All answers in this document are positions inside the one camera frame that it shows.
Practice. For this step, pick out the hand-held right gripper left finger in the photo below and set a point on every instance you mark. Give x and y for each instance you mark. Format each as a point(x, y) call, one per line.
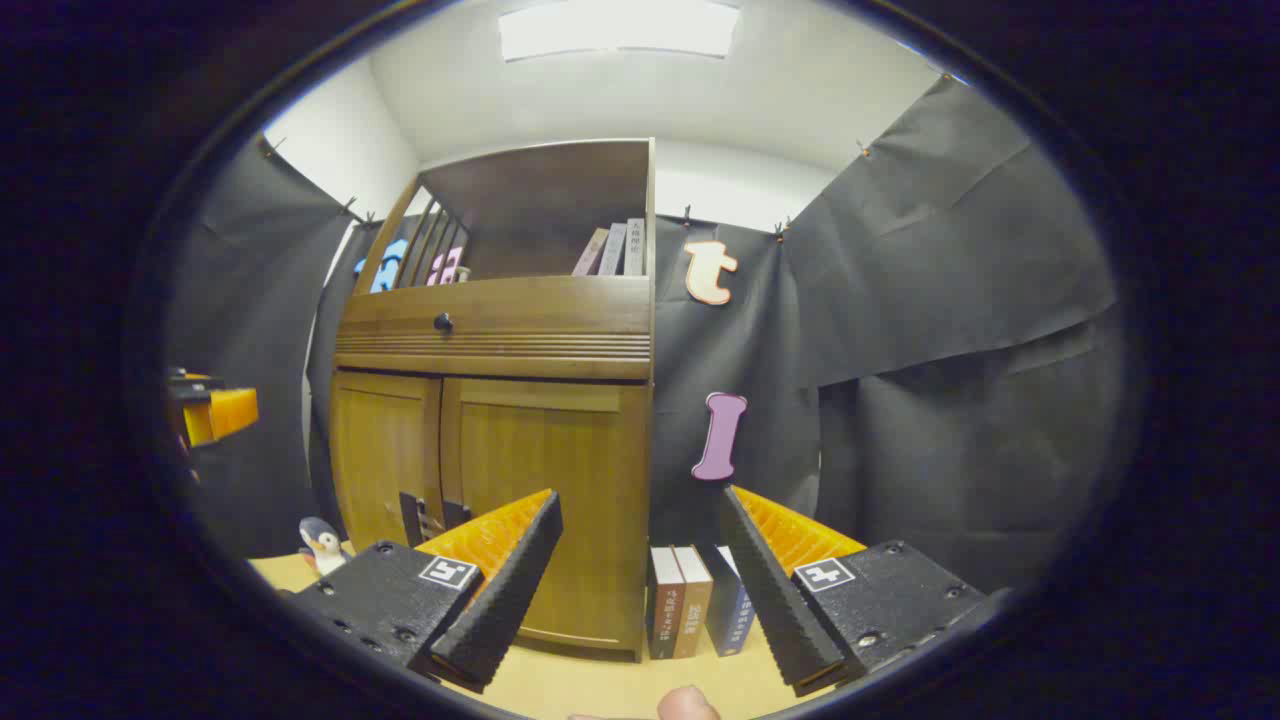
point(508, 592)

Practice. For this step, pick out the black backdrop cloth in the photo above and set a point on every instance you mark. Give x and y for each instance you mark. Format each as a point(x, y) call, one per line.
point(930, 300)

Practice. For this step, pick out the grey upright book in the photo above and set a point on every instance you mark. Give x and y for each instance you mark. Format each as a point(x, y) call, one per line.
point(635, 247)
point(612, 250)

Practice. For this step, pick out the penguin plush toy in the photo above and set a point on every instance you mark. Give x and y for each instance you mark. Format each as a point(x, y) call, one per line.
point(323, 548)

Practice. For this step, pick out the wooden double-door shoe cabinet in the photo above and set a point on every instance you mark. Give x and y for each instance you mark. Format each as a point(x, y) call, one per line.
point(545, 190)

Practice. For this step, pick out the wooden cabinet door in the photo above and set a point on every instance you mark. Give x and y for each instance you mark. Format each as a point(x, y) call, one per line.
point(378, 450)
point(580, 470)

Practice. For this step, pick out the tan brown book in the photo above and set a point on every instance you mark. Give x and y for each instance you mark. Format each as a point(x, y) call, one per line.
point(692, 600)

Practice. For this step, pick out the ceiling light panel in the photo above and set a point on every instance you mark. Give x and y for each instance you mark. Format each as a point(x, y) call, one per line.
point(620, 30)

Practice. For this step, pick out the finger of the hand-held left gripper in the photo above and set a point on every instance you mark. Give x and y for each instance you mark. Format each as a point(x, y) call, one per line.
point(228, 412)

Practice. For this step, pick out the dark brown book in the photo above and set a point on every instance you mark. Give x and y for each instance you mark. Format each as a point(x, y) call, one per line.
point(662, 605)

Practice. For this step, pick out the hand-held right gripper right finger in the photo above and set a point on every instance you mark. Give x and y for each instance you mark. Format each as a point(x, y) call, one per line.
point(772, 592)

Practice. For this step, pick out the blue book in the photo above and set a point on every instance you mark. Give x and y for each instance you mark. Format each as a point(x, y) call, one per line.
point(728, 610)

